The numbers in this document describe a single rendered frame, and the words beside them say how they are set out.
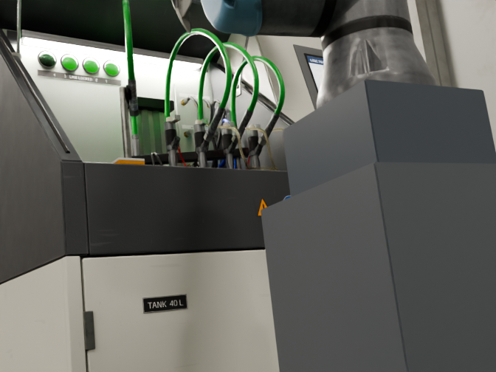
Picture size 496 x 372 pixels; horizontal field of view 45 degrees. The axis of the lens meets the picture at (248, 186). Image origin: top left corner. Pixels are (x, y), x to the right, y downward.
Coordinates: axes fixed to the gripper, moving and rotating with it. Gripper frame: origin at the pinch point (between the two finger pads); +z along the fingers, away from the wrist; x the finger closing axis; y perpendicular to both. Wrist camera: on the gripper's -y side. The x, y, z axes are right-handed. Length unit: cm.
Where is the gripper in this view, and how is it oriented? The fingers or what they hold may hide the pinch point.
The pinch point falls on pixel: (204, 27)
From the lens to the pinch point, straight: 129.5
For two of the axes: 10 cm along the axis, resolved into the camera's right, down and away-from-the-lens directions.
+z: 2.8, 9.6, -0.4
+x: 8.4, -2.2, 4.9
